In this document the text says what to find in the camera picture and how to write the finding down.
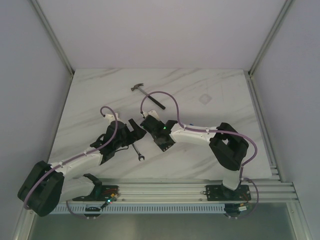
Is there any black fuse box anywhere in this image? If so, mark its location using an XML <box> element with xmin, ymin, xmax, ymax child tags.
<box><xmin>159</xmin><ymin>142</ymin><xmax>175</xmax><ymax>152</ymax></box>

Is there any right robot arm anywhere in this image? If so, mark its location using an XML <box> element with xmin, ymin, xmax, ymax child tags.
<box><xmin>140</xmin><ymin>115</ymin><xmax>249</xmax><ymax>200</ymax></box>

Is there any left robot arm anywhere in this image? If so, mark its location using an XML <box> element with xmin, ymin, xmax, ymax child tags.
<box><xmin>17</xmin><ymin>119</ymin><xmax>147</xmax><ymax>217</ymax></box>

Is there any clear plastic fuse cover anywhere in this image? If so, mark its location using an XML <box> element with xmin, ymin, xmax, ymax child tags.
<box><xmin>199</xmin><ymin>93</ymin><xmax>212</xmax><ymax>105</ymax></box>

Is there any silver wrench centre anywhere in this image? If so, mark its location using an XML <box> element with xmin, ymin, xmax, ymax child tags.
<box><xmin>132</xmin><ymin>143</ymin><xmax>145</xmax><ymax>161</ymax></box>

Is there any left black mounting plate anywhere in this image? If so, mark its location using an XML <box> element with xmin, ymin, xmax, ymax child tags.
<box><xmin>72</xmin><ymin>185</ymin><xmax>119</xmax><ymax>202</ymax></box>

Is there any black mounting plate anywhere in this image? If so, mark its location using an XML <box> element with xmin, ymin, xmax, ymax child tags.
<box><xmin>202</xmin><ymin>184</ymin><xmax>252</xmax><ymax>202</ymax></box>
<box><xmin>72</xmin><ymin>185</ymin><xmax>119</xmax><ymax>202</ymax></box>

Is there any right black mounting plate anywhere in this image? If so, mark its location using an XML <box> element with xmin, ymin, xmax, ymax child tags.
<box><xmin>202</xmin><ymin>184</ymin><xmax>252</xmax><ymax>202</ymax></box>

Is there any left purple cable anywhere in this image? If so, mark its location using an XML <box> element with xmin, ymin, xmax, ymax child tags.
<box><xmin>24</xmin><ymin>106</ymin><xmax>120</xmax><ymax>211</ymax></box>

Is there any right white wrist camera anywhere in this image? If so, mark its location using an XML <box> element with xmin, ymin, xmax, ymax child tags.
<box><xmin>145</xmin><ymin>110</ymin><xmax>160</xmax><ymax>120</ymax></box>

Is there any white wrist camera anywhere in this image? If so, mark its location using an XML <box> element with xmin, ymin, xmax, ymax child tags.
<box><xmin>145</xmin><ymin>110</ymin><xmax>160</xmax><ymax>120</ymax></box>
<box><xmin>103</xmin><ymin>113</ymin><xmax>120</xmax><ymax>124</ymax></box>

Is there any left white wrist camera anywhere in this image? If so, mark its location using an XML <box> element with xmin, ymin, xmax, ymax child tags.
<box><xmin>103</xmin><ymin>113</ymin><xmax>120</xmax><ymax>124</ymax></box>

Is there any claw hammer black handle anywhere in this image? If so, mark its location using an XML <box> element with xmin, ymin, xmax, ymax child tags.
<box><xmin>130</xmin><ymin>82</ymin><xmax>167</xmax><ymax>111</ymax></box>

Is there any aluminium rail base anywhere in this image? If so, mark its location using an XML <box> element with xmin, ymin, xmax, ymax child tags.
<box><xmin>26</xmin><ymin>174</ymin><xmax>299</xmax><ymax>204</ymax></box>

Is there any grey slotted cable duct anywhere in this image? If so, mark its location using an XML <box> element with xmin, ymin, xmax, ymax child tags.
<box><xmin>54</xmin><ymin>202</ymin><xmax>278</xmax><ymax>215</ymax></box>

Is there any right aluminium frame post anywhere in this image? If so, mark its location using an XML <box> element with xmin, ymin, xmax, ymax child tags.
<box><xmin>248</xmin><ymin>0</ymin><xmax>295</xmax><ymax>77</ymax></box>

